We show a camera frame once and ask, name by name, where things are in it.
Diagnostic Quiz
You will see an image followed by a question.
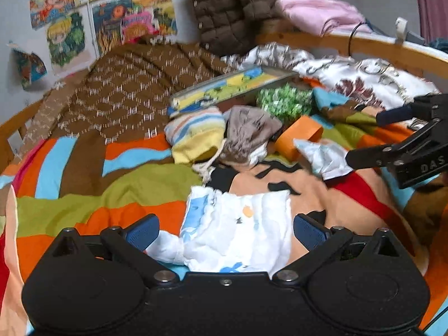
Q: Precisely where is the grey brown soft hat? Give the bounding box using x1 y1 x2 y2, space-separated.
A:
219 106 283 167

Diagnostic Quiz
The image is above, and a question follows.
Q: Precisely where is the orange plastic ring cup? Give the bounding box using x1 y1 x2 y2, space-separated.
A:
274 115 323 162

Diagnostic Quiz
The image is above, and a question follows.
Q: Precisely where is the pink comic character poster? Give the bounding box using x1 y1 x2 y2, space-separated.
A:
121 11 159 43

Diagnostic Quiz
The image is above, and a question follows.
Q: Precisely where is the orange haired girl poster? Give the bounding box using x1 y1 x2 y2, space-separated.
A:
29 0 74 30

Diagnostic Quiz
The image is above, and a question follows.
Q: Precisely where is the blonde anime character poster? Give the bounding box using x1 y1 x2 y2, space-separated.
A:
46 12 91 76

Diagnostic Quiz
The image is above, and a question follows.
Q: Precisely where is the black cable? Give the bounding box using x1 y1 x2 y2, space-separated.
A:
347 21 372 58

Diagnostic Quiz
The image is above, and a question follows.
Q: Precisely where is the white blue baby cloth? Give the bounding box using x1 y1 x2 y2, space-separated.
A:
145 186 292 275

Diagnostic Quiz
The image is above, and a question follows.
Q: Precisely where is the white floral satin quilt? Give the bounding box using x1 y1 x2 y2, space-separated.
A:
221 42 440 110

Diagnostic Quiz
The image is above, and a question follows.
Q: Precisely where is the colourful striped bed sheet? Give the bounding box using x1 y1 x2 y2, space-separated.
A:
0 86 448 336

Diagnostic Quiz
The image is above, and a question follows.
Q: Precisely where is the pink folded blanket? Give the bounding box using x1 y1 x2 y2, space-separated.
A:
275 0 373 36

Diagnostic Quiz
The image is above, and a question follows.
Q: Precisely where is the white patterned small cloth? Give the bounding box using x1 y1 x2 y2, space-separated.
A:
293 139 354 181

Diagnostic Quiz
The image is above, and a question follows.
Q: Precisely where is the brown quilted puffer jacket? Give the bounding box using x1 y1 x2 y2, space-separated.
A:
191 0 279 56

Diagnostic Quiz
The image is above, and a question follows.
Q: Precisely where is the dark swirl fire poster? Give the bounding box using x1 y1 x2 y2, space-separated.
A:
92 0 133 56

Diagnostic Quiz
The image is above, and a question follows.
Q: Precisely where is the brown PF patterned quilt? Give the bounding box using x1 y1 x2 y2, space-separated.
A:
16 42 232 158

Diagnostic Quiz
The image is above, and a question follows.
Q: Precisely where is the striped yellow knit hat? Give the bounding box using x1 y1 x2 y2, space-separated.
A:
164 106 225 164

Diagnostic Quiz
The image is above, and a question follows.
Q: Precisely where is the small folded paper picture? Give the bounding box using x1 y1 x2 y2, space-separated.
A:
8 43 47 90

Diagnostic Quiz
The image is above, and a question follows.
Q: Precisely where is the orange landscape poster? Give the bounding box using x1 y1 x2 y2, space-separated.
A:
132 0 178 35

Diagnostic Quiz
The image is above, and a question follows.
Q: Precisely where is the metal tray with colourful picture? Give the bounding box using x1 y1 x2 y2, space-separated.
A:
167 66 298 118

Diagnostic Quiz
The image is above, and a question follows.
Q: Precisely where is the pink window curtain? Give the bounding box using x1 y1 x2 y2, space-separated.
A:
417 0 447 42

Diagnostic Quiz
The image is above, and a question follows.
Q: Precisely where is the jar of green paper stars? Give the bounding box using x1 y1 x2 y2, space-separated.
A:
256 83 313 124

